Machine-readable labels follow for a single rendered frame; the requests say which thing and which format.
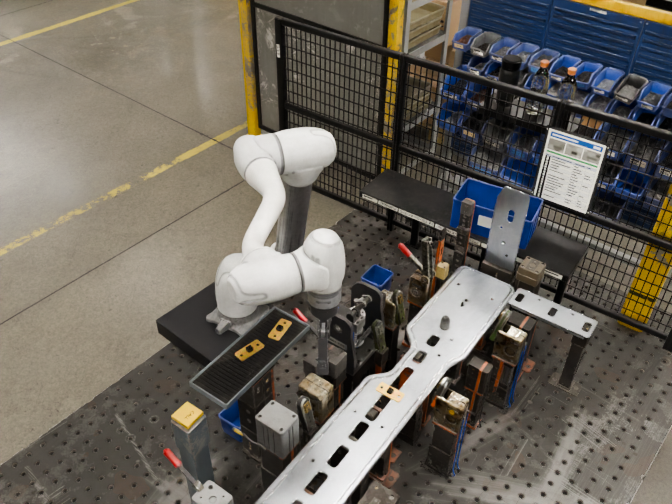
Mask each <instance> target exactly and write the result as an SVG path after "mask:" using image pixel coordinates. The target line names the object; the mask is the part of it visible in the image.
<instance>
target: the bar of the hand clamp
mask: <svg viewBox="0 0 672 504"><path fill-rule="evenodd" d="M419 242H421V245H422V264H423V275H425V276H427V277H428V278H429V283H430V279H433V278H434V272H433V249H436V248H437V247H438V244H439V243H438V241H436V240H435V241H434V242H432V237H429V236H426V237H425V238H424V239H420V240H419ZM429 273H430V274H431V275H432V276H431V277H429Z"/></svg>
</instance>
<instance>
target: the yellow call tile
mask: <svg viewBox="0 0 672 504"><path fill-rule="evenodd" d="M202 415H203V411H201V410H200V409H198V408H197V407H195V406H193V405H192V404H190V403H189V402H186V403H185V404H184V405H183V406H181V407H180V408H179V409H178V410H177V411H176V412H175V413H174V414H173V415H172V416H171V418H172V419H173V420H175V421H176V422H178V423H179V424H181V425H182V426H184V427H185V428H186V429H189V428H190V427H191V426H192V425H193V424H194V423H195V422H196V421H197V420H198V419H199V418H200V417H201V416H202Z"/></svg>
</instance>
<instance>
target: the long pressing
mask: <svg viewBox="0 0 672 504"><path fill-rule="evenodd" d="M457 284H460V285H457ZM514 293H515V290H514V288H513V287H512V286H511V285H510V284H508V283H505V282H503V281H501V280H498V279H496V278H494V277H491V276H489V275H487V274H484V273H482V272H480V271H477V270H475V269H473V268H470V267H468V266H460V267H458V268H457V269H456V270H455V271H454V273H453V274H452V275H451V276H450V277H449V278H448V279H447V280H446V282H445V283H444V284H443V285H442V286H441V287H440V288H439V290H438V291H437V292H436V293H435V294H434V295H433V296H432V297H431V299H430V300H429V301H428V302H427V303H426V304H425V305H424V306H423V308H422V309H421V310H420V311H419V312H418V313H417V314H416V315H415V317H414V318H413V319H412V320H411V321H410V322H409V323H408V325H407V326H406V335H407V338H408V340H409V343H410V349H409V350H408V351H407V352H406V353H405V355H404V356H403V357H402V358H401V359H400V361H399V362H398V363H397V364H396V365H395V366H394V368H393V369H392V370H391V371H389V372H387V373H380V374H372V375H369V376H367V377H365V378H364V379H363V380H362V381H361V383H360V384H359V385H358V386H357V387H356V388H355V389H354V391H353V392H352V393H351V394H350V395H349V396H348V397H347V399H346V400H345V401H344V402H343V403H342V404H341V405H340V407H339V408H338V409H337V410H336V411H335V412H334V413H333V414H332V416H331V417H330V418H329V419H328V420H327V421H326V422H325V424H324V425H323V426H322V427H321V428H320V429H319V430H318V432H317V433H316V434H315V435H314V436H313V437H312V438H311V440H310V441H309V442H308V443H307V444H306V445H305V446H304V447H303V449H302V450H301V451H300V452H299V453H298V454H297V455H296V457H295V458H294V459H293V460H292V461H291V462H290V463H289V465H288V466H287V467H286V468H285V469H284V470H283V471H282V473H281V474H280V475H279V476H278V477H277V478H276V479H275V480H274V482H273V483H272V484H271V485H270V486H269V487H268V488H267V490H266V491H265V492H264V493H263V494H262V495H261V496H260V498H259V499H258V500H257V501H256V502H255V503H254V504H292V503H293V502H294V501H296V500H298V501H300V502H301V503H303V504H345V503H346V502H347V501H348V499H349V498H350V497H351V495H352V494H353V493H354V491H355V490H356V489H357V488H358V486H359V485H360V484H361V482H362V481H363V480H364V478H365V477H366V476H367V474H368V473H369V472H370V471H371V469H372V468H373V467H374V465H375V464H376V463H377V461H378V460H379V459H380V458H381V456H382V455H383V454H384V452H385V451H386V450H387V448H388V447H389V446H390V444H391V443H392V442H393V441H394V439H395V438H396V437H397V435H398V434H399V433H400V431H401V430H402V429H403V428H404V426H405V425H406V424H407V422H408V421H409V420H410V418H411V417H412V416H413V414H414V413H415V412H416V411H417V409H418V408H419V407H420V405H421V404H422V403H423V401H424V400H425V399H426V398H427V396H428V395H429V394H430V392H431V391H432V390H433V388H434V387H435V386H436V384H437V383H438V382H439V381H440V379H441V378H442V377H443V375H444V374H445V373H446V371H447V370H448V369H449V368H450V367H452V366H454V365H456V364H458V363H460V362H462V361H464V360H465V359H466V358H467V357H468V356H469V354H470V353H471V352H472V350H473V349H474V348H475V346H476V345H477V344H478V342H479V341H480V340H481V338H482V337H483V336H484V334H485V333H486V332H487V330H488V329H489V328H490V326H491V325H492V324H493V323H494V321H495V320H496V319H497V317H498V316H499V315H500V313H501V312H502V311H503V309H504V308H505V307H506V305H507V304H508V301H509V300H510V298H511V297H512V296H513V294H514ZM491 298H492V299H493V300H491ZM465 299H467V300H468V301H467V302H466V301H464V300H465ZM462 301H463V302H464V304H463V305H464V306H463V307H462V306H460V305H461V303H462ZM444 315H448V316H449V317H450V326H449V329H448V330H442V329H441V328H440V321H441V318H442V317H443V316H444ZM431 336H436V337H438V338H440V340H439V341H438V343H437V344H436V345H435V346H434V347H432V346H429V345H428V344H426V342H427V341H428V340H429V339H430V338H431ZM450 339H453V341H451V340H450ZM419 351H422V352H424V353H426V354H427V356H426V357H425V358H424V360H423V361H422V362H421V363H420V364H417V363H415V362H413V361H412V359H413V358H414V357H415V356H416V354H417V353H418V352H419ZM438 355H441V356H440V357H439V356H438ZM407 367H408V368H410V369H412V370H413V371H414V372H413V373H412V374H411V376H410V377H409V378H408V379H407V381H406V382H405V383H404V384H403V386H402V387H401V388H400V389H399V391H400V392H402V393H404V394H405V396H404V397H403V398H402V400H401V401H400V402H396V401H394V400H392V399H390V401H389V403H388V404H387V405H386V406H385V408H384V409H383V410H382V411H381V413H380V414H379V415H378V416H377V417H376V419H375V420H374V421H370V420H368V419H366V418H365V416H366V414H367V413H368V412H369V411H370V410H371V408H372V407H373V406H374V405H375V404H376V402H377V401H378V400H379V399H380V398H381V396H385V395H383V394H381V393H380V392H378V391H376V388H377V387H378V385H379V384H380V383H381V382H384V383H386V384H387V385H389V386H391V384H392V383H393V382H394V381H395V380H396V378H397V377H398V376H399V375H400V374H401V372H402V371H403V370H404V369H405V368H407ZM354 411H356V412H354ZM360 422H364V423H366V424H367V425H368V426H369V427H368V428H367V430H366V431H365V432H364V433H363V435H362V436H361V437H360V438H359V440H358V441H356V442H354V441H352V440H351V439H349V438H348V436H349V435H350V434H351V432H352V431H353V430H354V429H355V428H356V426H357V425H358V424H359V423H360ZM381 426H383V428H381ZM340 446H343V447H345V448H346V449H348V453H347V454H346V455H345V457H344V458H343V459H342V460H341V462H340V463H339V464H338V465H337V466H336V467H331V466H330V465H328V464H327V461H328V460H329V459H330V458H331V457H332V455H333V454H334V453H335V452H336V451H337V449H338V448H339V447H340ZM313 459H314V460H315V461H314V462H312V461H311V460H313ZM319 472H321V473H323V474H325V475H326V476H327V479H326V480H325V481H324V482H323V484H322V485H321V486H320V487H319V489H318V490H317V491H316V492H315V494H313V495H309V494H308V493H306V492H305V488H306V487H307V485H308V484H309V483H310V482H311V481H312V479H313V478H314V477H315V476H316V475H317V473H319Z"/></svg>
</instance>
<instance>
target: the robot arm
mask: <svg viewBox="0 0 672 504"><path fill-rule="evenodd" d="M336 152H337V149H336V143H335V140H334V138H333V136H332V134H331V133H330V132H327V131H326V130H324V129H321V128H316V127H301V128H293V129H287V130H282V131H279V132H276V133H271V134H265V135H258V136H254V135H244V136H241V137H240V138H238V139H237V140H236V142H235V144H234V147H233V153H234V163H235V166H236V168H237V170H238V171H239V173H240V175H241V176H242V177H243V178H244V179H245V180H246V181H247V183H248V184H249V185H250V186H251V187H253V188H254V189H255V190H257V191H258V192H259V193H260V194H261V195H262V196H263V201H262V203H261V205H260V207H259V209H258V211H257V213H256V215H255V217H254V218H253V220H252V222H251V224H250V226H249V228H248V230H247V232H246V234H245V237H244V239H243V243H242V253H235V254H231V255H228V256H227V257H225V258H224V259H223V260H222V261H221V263H220V265H219V267H218V270H217V273H216V278H215V294H216V301H217V308H216V309H215V310H214V311H213V312H211V313H210V314H208V315H207V316H206V320H207V321H208V322H211V323H215V324H217V325H218V326H217V327H216V329H215V331H216V333H217V334H219V335H220V334H222V333H224V332H225V331H227V330H231V331H233V332H235V333H237V334H238V335H239V336H241V335H242V334H243V333H244V332H246V331H247V330H248V329H249V328H250V327H251V326H252V325H253V324H255V323H256V322H257V321H258V320H259V319H260V318H261V317H262V316H263V315H264V314H266V313H267V312H268V311H269V306H268V305H264V304H269V303H273V302H277V301H280V300H284V299H286V298H289V297H291V296H293V295H296V294H298V293H302V292H307V296H308V299H307V300H308V302H309V304H310V312H311V314H312V315H313V316H314V317H316V324H317V334H318V356H317V358H315V360H317V375H328V366H329V356H327V355H328V338H330V325H331V319H332V317H334V316H335V315H336V314H337V312H338V304H339V302H340V301H341V290H342V280H343V278H344V274H345V252H344V246H343V242H342V241H341V239H340V238H339V236H338V235H337V234H336V233H335V232H334V231H332V230H330V229H324V228H321V229H316V230H314V231H312V232H311V233H310V234H309V236H308V237H307V238H306V240H305V242H304V237H305V230H306V223H307V216H308V209H309V204H310V197H311V190H312V183H313V182H314V181H315V180H316V179H317V177H318V176H319V174H320V173H321V172H322V170H323V168H324V167H327V166H329V165H330V164H331V163H332V162H333V161H334V159H335V156H336ZM280 176H281V178H282V181H281V178H280ZM277 219H278V226H277V236H276V242H275V243H274V244H272V246H271V247H263V246H264V243H265V241H266V239H267V237H268V235H269V233H270V232H271V230H272V228H273V226H274V225H275V223H276V221H277ZM303 244H304V245H303Z"/></svg>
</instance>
